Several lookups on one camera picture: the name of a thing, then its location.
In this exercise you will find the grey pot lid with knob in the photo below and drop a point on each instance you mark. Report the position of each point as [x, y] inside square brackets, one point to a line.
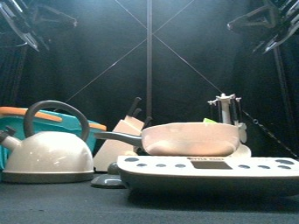
[108, 181]

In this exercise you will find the white utensil stand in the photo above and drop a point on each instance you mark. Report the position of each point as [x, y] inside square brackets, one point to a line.
[225, 110]

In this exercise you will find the teal bin orange rim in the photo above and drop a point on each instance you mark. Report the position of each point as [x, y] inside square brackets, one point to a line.
[47, 124]

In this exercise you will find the green toy piece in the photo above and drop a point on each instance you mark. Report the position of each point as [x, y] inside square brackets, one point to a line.
[209, 120]

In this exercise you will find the white hanging utensil head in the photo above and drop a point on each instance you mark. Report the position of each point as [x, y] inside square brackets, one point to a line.
[243, 132]

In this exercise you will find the white toy knife block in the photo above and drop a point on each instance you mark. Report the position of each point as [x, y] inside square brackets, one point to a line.
[115, 145]

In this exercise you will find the white toy stove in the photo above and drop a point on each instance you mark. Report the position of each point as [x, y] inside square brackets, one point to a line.
[209, 178]

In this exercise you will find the slanted dark frame pole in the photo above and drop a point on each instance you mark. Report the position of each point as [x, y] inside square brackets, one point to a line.
[283, 93]

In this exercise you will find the upright metal frame pole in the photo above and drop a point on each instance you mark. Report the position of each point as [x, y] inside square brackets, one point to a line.
[149, 73]

